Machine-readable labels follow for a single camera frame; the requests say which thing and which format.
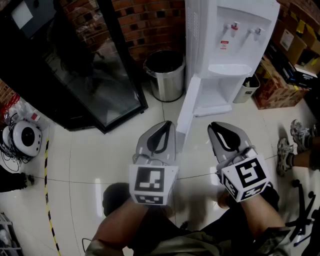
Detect person's left forearm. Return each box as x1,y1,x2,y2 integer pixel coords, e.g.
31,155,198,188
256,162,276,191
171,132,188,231
96,197,163,251

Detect grey sneakers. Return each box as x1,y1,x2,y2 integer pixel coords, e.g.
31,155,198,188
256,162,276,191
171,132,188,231
291,126,320,172

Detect clear plastic bag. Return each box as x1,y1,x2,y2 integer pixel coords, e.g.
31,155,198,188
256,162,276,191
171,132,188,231
0,93,51,127

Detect yellow taped cardboard box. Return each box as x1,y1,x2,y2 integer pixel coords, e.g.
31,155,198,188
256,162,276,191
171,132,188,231
287,7,320,56

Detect person's camouflage shirt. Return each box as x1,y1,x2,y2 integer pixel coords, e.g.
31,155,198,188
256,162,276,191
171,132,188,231
84,226,301,256

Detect small beige trash bin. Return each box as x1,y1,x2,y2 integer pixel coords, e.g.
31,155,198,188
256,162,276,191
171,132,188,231
232,74,261,104

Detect white drip tray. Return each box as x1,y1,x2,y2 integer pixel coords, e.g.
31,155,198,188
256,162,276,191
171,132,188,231
207,63,253,78

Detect printed brown cardboard box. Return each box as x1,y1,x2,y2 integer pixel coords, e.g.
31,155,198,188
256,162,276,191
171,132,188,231
252,58,310,111

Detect white round device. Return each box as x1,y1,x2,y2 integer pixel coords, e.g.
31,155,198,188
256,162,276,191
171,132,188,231
1,120,44,158

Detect plain cardboard box white label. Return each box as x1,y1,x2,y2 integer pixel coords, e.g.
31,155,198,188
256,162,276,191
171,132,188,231
271,19,309,66

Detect black office chair base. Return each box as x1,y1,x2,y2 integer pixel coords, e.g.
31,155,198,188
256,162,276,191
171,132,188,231
284,179,320,242

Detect steel round trash bin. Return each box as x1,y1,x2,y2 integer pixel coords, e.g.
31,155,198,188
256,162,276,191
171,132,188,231
143,49,187,102

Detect black flat box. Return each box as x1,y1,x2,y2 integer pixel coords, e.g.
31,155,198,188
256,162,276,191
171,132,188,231
264,41,320,90

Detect grey metal rack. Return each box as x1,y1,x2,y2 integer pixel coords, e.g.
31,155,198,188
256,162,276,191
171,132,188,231
0,211,24,256

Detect person's right hand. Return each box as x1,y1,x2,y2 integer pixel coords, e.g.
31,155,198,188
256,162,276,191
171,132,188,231
217,190,231,211

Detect yellow black striped tape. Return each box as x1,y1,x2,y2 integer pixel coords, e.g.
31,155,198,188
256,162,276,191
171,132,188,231
43,138,62,256

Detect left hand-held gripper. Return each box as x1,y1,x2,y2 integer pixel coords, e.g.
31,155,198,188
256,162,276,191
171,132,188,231
128,120,180,207

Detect white water dispenser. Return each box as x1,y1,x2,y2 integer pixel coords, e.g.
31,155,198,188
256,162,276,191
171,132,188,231
184,0,281,118

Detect black glass door cabinet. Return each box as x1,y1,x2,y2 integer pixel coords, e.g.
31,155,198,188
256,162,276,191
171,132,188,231
0,0,150,135

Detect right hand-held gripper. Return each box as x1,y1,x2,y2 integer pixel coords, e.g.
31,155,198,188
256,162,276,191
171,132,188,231
207,121,272,203

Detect person's right forearm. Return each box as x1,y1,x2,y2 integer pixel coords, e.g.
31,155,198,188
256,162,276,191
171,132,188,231
238,193,286,237

